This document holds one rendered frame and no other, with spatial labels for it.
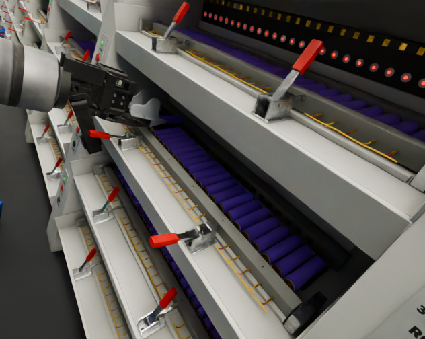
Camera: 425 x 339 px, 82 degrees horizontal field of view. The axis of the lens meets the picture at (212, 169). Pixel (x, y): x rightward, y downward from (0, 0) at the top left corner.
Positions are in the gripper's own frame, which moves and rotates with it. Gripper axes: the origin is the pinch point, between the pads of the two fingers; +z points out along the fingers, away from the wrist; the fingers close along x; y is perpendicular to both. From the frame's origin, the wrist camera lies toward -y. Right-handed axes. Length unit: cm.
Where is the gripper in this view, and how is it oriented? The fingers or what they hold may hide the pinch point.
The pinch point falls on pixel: (157, 120)
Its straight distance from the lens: 56.9
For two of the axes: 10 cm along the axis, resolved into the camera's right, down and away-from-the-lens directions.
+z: 7.0, 0.5, 7.2
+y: 4.3, -8.3, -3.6
